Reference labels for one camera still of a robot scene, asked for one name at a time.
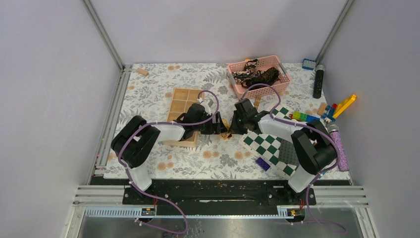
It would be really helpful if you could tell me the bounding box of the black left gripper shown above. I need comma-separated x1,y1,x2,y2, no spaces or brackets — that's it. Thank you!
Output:
193,112,227,135

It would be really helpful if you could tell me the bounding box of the yellow patterned tie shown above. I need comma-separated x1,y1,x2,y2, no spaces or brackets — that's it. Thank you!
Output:
219,119,232,140

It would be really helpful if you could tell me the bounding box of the wooden compartment tray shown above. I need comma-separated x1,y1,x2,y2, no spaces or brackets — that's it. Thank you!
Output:
163,88,201,148

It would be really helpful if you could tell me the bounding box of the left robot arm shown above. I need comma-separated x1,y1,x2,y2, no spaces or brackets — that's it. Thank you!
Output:
111,103,227,204

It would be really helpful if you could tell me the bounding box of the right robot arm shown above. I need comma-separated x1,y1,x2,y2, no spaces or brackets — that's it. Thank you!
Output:
230,98,338,204

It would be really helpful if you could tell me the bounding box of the green white chessboard mat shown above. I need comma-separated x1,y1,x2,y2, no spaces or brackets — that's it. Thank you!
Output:
239,104,331,180

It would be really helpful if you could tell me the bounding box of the curved wooden block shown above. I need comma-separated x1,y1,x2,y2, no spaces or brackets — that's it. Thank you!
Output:
254,95,262,109

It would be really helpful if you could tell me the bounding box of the purple lego brick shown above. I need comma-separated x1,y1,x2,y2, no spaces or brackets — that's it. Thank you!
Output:
256,158,270,172

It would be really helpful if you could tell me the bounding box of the black floral tie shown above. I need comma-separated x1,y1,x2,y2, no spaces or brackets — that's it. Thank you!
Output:
232,59,280,89

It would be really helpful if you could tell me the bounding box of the dark grey lego plate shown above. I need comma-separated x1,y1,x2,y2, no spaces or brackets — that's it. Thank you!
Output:
278,139,299,166

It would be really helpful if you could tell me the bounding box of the floral table cloth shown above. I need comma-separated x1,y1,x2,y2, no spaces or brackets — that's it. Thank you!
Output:
115,63,325,179

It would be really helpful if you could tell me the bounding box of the pink plastic basket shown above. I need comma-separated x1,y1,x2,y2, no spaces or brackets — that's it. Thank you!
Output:
227,55,291,99

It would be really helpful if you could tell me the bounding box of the small wooden cylinder block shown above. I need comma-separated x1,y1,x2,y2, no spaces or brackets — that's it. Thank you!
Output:
136,68,149,76

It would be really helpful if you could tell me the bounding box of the colourful lego brick pile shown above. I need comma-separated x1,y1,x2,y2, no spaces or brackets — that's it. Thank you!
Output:
288,103,338,123

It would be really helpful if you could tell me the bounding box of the purple glitter tube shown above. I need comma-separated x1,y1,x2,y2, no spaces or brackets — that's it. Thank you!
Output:
327,122,350,172

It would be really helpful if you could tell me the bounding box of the blue white lego brick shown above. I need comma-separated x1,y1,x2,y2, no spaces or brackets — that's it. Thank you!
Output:
302,59,316,70

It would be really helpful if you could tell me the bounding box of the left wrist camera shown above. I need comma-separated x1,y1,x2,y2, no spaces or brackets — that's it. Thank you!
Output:
198,98,213,114

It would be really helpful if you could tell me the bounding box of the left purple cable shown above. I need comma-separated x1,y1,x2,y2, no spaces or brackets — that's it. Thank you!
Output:
117,90,220,235

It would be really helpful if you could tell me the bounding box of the purple cable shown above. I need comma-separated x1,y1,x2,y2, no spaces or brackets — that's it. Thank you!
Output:
241,83,348,235
117,90,220,235

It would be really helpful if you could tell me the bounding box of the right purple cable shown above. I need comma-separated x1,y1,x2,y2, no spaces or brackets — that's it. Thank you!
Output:
241,83,348,235

